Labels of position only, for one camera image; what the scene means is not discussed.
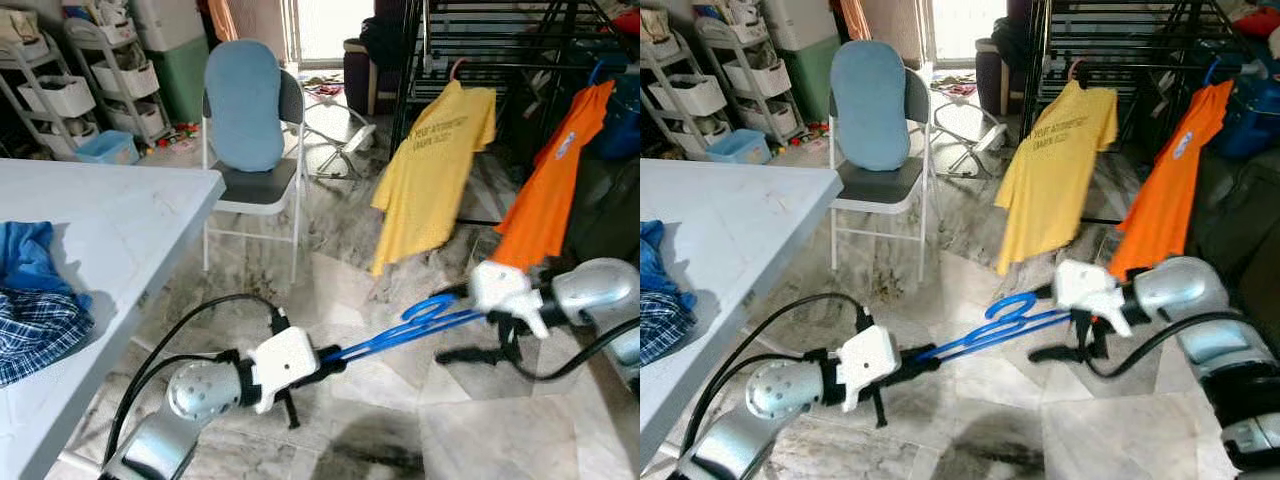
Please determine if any white plastic folding table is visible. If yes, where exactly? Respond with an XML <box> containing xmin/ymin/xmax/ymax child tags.
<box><xmin>0</xmin><ymin>158</ymin><xmax>226</xmax><ymax>480</ymax></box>
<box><xmin>640</xmin><ymin>158</ymin><xmax>844</xmax><ymax>471</ymax></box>

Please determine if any blue oval chair cushion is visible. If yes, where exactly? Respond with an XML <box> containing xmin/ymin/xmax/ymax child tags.
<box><xmin>830</xmin><ymin>39</ymin><xmax>911</xmax><ymax>173</ymax></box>
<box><xmin>204</xmin><ymin>39</ymin><xmax>285</xmax><ymax>173</ymax></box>

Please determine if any orange t-shirt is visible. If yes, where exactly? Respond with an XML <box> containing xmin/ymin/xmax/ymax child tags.
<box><xmin>1108</xmin><ymin>78</ymin><xmax>1236</xmax><ymax>283</ymax></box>
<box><xmin>492</xmin><ymin>78</ymin><xmax>616</xmax><ymax>276</ymax></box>

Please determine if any blue plaid garment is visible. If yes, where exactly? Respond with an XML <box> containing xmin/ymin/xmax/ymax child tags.
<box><xmin>0</xmin><ymin>287</ymin><xmax>96</xmax><ymax>389</ymax></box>
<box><xmin>640</xmin><ymin>290</ymin><xmax>698</xmax><ymax>369</ymax></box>

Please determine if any light blue crumpled cloth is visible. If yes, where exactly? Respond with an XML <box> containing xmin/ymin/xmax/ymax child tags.
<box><xmin>0</xmin><ymin>220</ymin><xmax>71</xmax><ymax>296</ymax></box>
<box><xmin>640</xmin><ymin>220</ymin><xmax>691</xmax><ymax>301</ymax></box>

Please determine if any yellow t-shirt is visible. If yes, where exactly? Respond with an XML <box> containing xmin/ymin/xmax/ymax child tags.
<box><xmin>994</xmin><ymin>78</ymin><xmax>1121</xmax><ymax>277</ymax></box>
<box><xmin>369</xmin><ymin>78</ymin><xmax>498</xmax><ymax>277</ymax></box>

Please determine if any short black left arm cable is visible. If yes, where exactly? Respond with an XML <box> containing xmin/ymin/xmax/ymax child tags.
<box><xmin>705</xmin><ymin>350</ymin><xmax>831</xmax><ymax>421</ymax></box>
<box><xmin>120</xmin><ymin>350</ymin><xmax>246</xmax><ymax>421</ymax></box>

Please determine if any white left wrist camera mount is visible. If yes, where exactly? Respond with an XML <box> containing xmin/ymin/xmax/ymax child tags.
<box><xmin>838</xmin><ymin>325</ymin><xmax>903</xmax><ymax>414</ymax></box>
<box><xmin>248</xmin><ymin>326</ymin><xmax>322</xmax><ymax>414</ymax></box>

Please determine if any black metal drying rack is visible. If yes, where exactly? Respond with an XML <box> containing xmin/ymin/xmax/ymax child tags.
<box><xmin>390</xmin><ymin>0</ymin><xmax>640</xmax><ymax>226</ymax></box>
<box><xmin>1015</xmin><ymin>0</ymin><xmax>1280</xmax><ymax>226</ymax></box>

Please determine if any long black left arm cable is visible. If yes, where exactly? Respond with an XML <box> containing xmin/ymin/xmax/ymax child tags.
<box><xmin>103</xmin><ymin>292</ymin><xmax>291</xmax><ymax>468</ymax></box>
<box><xmin>683</xmin><ymin>292</ymin><xmax>871</xmax><ymax>466</ymax></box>

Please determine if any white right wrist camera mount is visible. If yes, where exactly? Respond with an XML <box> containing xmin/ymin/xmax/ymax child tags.
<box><xmin>468</xmin><ymin>258</ymin><xmax>551</xmax><ymax>341</ymax></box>
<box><xmin>1052</xmin><ymin>258</ymin><xmax>1136</xmax><ymax>339</ymax></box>

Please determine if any white and green air purifier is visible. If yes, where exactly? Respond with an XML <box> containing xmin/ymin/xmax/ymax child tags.
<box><xmin>760</xmin><ymin>0</ymin><xmax>841</xmax><ymax>123</ymax></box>
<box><xmin>128</xmin><ymin>0</ymin><xmax>213</xmax><ymax>123</ymax></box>

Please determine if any white shelf rack with bins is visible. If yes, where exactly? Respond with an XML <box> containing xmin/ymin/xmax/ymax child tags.
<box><xmin>0</xmin><ymin>8</ymin><xmax>101</xmax><ymax>161</ymax></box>
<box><xmin>640</xmin><ymin>8</ymin><xmax>729</xmax><ymax>161</ymax></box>
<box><xmin>62</xmin><ymin>12</ymin><xmax>169</xmax><ymax>143</ymax></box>
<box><xmin>695</xmin><ymin>12</ymin><xmax>796</xmax><ymax>143</ymax></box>

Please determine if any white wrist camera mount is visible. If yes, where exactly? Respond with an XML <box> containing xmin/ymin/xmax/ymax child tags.
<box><xmin>248</xmin><ymin>326</ymin><xmax>322</xmax><ymax>414</ymax></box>
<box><xmin>1052</xmin><ymin>258</ymin><xmax>1136</xmax><ymax>339</ymax></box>
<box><xmin>838</xmin><ymin>325</ymin><xmax>903</xmax><ymax>414</ymax></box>
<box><xmin>468</xmin><ymin>258</ymin><xmax>551</xmax><ymax>341</ymax></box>

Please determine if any black folding chair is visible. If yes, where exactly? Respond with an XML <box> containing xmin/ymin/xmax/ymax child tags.
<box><xmin>200</xmin><ymin>65</ymin><xmax>306</xmax><ymax>286</ymax></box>
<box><xmin>828</xmin><ymin>65</ymin><xmax>933</xmax><ymax>283</ymax></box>

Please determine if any light blue storage bin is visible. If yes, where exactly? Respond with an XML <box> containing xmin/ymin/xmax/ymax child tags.
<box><xmin>705</xmin><ymin>130</ymin><xmax>773</xmax><ymax>166</ymax></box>
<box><xmin>75</xmin><ymin>130</ymin><xmax>141</xmax><ymax>166</ymax></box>

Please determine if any dark purple armchair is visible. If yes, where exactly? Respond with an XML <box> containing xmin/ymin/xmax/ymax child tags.
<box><xmin>975</xmin><ymin>38</ymin><xmax>1031</xmax><ymax>116</ymax></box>
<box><xmin>343</xmin><ymin>38</ymin><xmax>401</xmax><ymax>116</ymax></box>

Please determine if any blue storage crate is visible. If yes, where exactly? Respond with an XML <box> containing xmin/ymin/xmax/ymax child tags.
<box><xmin>590</xmin><ymin>60</ymin><xmax>640</xmax><ymax>161</ymax></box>
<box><xmin>1215</xmin><ymin>60</ymin><xmax>1280</xmax><ymax>161</ymax></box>

